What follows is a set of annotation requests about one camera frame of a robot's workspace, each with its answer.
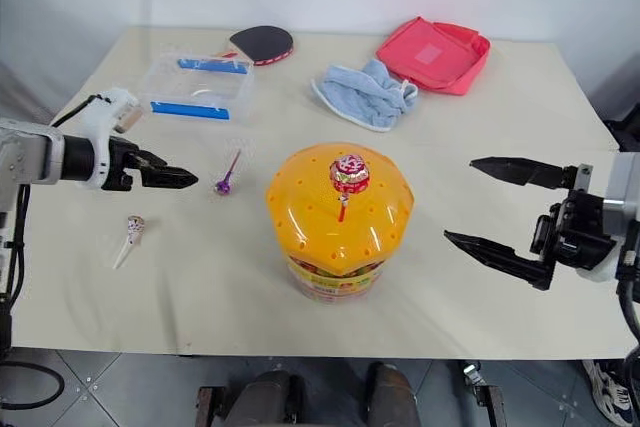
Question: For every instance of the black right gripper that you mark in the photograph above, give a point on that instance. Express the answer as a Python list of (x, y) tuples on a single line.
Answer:
[(575, 232)]

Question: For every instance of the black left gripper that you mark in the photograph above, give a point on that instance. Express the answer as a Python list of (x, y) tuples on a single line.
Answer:
[(120, 167)]

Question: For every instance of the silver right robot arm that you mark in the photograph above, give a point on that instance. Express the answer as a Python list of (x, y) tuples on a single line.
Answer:
[(625, 187)]

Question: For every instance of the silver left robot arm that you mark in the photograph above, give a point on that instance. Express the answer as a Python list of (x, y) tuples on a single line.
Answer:
[(30, 154)]

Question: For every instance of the yellow perforated jar lid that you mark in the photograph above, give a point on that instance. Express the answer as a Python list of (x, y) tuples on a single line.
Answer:
[(320, 227)]

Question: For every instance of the clear labelled plastic jar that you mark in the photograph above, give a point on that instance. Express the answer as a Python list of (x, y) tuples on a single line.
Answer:
[(332, 287)]

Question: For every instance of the purple wrapped lollipop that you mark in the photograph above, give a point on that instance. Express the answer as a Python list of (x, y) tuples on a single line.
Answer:
[(223, 184)]

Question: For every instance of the white wrapped lollipop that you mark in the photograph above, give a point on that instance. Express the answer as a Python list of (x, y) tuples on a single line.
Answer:
[(134, 231)]

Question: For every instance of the clear box with blue latches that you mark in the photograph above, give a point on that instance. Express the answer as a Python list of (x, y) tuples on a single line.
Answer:
[(200, 87)]

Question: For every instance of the beige table cover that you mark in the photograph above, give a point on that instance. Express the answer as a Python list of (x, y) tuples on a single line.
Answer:
[(450, 297)]

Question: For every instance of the black object beside table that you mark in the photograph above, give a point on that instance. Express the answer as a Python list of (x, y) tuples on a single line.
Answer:
[(625, 129)]

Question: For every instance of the black table tennis paddle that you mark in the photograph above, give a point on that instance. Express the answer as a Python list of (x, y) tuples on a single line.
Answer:
[(262, 42)]

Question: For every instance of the red wrapped lollipop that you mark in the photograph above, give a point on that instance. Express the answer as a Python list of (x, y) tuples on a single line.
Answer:
[(349, 174)]

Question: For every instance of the pink fabric bag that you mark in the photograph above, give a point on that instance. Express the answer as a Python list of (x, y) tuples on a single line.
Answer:
[(435, 54)]

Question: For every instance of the light blue towel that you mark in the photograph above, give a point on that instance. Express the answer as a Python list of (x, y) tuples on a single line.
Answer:
[(365, 97)]

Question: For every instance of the white and black sneaker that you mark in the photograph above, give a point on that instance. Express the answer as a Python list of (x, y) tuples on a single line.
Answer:
[(607, 389)]

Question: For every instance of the dark rounded shape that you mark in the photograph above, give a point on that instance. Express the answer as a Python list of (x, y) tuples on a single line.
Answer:
[(270, 399), (395, 397)]

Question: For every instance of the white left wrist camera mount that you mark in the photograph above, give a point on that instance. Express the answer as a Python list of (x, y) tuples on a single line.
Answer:
[(102, 112)]

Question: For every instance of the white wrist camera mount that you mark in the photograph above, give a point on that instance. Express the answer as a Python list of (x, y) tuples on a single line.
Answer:
[(102, 112), (602, 269)]

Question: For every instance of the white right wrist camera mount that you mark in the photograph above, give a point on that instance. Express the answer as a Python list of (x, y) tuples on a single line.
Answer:
[(602, 269)]

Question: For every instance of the rusty metal bracket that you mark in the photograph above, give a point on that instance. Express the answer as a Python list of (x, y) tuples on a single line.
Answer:
[(485, 397), (207, 407)]

